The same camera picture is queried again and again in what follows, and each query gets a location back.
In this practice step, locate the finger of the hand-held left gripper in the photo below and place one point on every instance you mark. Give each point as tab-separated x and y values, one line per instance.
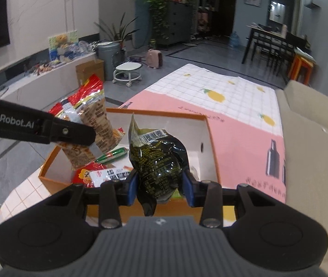
71	134

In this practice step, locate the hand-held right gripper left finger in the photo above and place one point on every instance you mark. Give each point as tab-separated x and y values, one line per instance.
132	192

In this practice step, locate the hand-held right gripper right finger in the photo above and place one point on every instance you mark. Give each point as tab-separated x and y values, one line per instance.
187	192

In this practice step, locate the white snack packet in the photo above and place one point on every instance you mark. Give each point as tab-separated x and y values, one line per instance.
109	176

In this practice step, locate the red striped snack packet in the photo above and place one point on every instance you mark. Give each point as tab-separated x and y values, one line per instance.
94	112

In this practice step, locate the black snack packet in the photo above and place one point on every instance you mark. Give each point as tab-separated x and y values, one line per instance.
155	161

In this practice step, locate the green sausage stick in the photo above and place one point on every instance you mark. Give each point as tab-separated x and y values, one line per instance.
113	155

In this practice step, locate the large red snack packet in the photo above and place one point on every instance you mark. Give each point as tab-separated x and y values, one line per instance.
83	176

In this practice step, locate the orange cardboard box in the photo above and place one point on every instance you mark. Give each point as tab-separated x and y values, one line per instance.
181	132

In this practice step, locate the white television cabinet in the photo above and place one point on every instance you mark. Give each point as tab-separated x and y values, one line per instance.
17	83

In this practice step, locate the row of small figurines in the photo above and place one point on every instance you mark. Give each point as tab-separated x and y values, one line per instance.
41	67

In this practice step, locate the brown cardboard carton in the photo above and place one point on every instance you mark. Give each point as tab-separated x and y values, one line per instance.
89	73

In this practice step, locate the grey trash bin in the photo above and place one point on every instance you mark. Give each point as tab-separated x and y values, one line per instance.
106	60

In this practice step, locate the white round rolling stool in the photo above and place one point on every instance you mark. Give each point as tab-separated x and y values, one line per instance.
128	69

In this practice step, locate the teddy bear picture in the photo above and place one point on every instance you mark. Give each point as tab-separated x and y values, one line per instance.
63	46

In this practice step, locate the long-leaved potted plant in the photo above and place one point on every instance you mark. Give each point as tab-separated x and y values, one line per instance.
115	31

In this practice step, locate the pink space heater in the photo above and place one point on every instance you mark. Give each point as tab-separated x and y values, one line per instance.
155	59

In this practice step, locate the beige sofa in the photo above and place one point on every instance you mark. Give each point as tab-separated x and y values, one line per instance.
311	164

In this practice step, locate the climbing green plant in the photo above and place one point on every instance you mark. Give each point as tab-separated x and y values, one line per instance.
159	8

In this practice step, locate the dark drawer cabinet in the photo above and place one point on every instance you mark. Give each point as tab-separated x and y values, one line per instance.
181	23

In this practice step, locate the blue water jug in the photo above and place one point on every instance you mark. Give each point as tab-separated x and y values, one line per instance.
234	40

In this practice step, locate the black dining chair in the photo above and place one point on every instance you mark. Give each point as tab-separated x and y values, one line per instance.
286	54
267	50

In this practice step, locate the orange stool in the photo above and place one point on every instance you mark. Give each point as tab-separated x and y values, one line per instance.
301	70

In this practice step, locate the black dining table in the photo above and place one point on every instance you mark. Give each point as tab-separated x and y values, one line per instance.
265	30

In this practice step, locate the stack of papers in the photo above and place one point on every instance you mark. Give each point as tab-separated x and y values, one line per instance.
305	55

